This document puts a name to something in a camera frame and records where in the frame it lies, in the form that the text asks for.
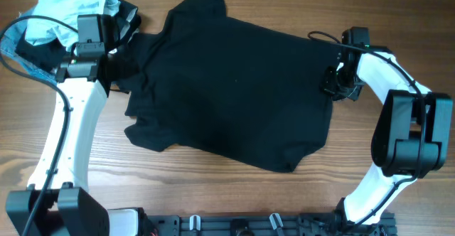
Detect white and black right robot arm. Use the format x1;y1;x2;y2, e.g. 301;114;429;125
309;27;453;235

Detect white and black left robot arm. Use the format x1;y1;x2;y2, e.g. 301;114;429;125
6;14;142;235

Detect folded blue denim jeans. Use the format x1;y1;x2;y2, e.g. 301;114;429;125
1;20;66;85

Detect black t-shirt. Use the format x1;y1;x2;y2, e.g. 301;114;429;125
119;0;338;173

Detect light blue crumpled garment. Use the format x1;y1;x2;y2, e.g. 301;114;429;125
25;0;121;51

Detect folded black garment in stack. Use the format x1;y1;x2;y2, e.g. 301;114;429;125
14;0;141;73

